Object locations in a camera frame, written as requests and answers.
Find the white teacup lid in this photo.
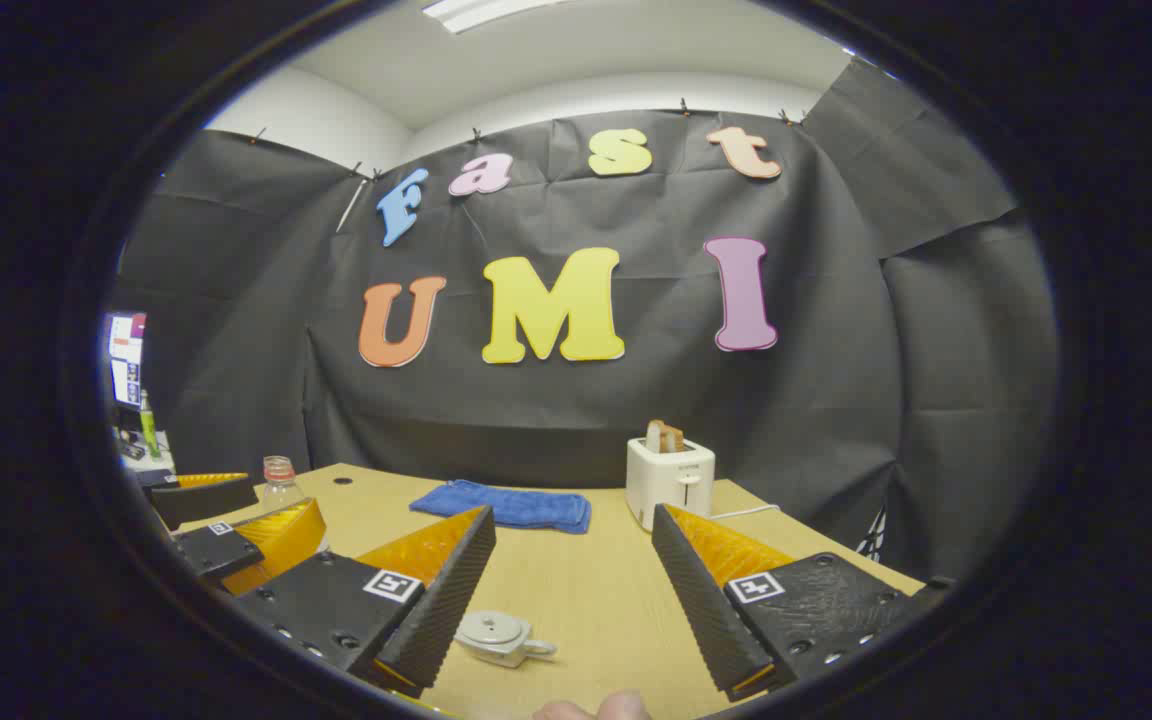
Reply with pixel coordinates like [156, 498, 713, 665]
[456, 611, 527, 647]

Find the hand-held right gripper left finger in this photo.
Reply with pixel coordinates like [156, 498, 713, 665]
[234, 505, 497, 699]

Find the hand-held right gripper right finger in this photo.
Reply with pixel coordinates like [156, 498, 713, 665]
[651, 503, 957, 703]

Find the blue towel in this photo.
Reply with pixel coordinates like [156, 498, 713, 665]
[409, 480, 593, 535]

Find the white toaster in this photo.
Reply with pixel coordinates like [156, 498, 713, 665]
[625, 437, 716, 532]

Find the clear plastic water bottle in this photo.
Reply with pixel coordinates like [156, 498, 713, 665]
[261, 455, 307, 513]

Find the white ceramic teacup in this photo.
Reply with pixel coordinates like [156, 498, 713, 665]
[454, 625, 558, 669]

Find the computer monitor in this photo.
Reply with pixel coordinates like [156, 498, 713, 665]
[104, 312, 148, 409]

